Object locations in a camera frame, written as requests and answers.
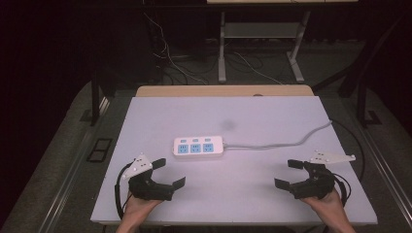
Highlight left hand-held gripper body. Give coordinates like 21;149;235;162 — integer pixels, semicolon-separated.
121;152;175;202

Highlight person's left hand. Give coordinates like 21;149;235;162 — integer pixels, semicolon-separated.
123;190;163;225

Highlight thin black cable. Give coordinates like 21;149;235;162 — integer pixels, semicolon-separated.
330;118;366;183

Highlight white power strip blue sockets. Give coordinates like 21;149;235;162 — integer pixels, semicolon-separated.
172;135;225;159

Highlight grey metal stand frame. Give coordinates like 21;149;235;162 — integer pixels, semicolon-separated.
218;9;313;84

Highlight black rectangular floor frame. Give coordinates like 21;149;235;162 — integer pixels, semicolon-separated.
86;138;114;163

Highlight white table cover board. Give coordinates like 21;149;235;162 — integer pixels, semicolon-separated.
89;94;379;226

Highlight short white floor cable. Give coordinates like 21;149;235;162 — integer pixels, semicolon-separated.
232;50;284;85

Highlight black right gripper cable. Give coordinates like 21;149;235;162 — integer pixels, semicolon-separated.
332;172;353;208

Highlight metal floor rail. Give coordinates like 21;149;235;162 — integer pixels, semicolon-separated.
38;96;112;233
354;119;412;224

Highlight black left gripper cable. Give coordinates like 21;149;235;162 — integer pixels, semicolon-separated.
113;162;134;221

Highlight long white floor cable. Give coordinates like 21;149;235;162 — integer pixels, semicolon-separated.
143;12;209;86

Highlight grey power strip cable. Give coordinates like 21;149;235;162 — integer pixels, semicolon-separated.
223;119;334;151

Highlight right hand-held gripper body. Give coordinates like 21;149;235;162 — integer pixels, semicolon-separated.
289;149;357;200

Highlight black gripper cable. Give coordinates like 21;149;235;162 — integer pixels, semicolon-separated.
332;172;353;208
113;162;134;221

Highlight person's right hand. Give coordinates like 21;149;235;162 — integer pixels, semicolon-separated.
298;187;347;221

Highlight black stand leg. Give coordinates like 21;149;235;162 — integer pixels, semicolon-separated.
355;77;383;128
89;69;113;127

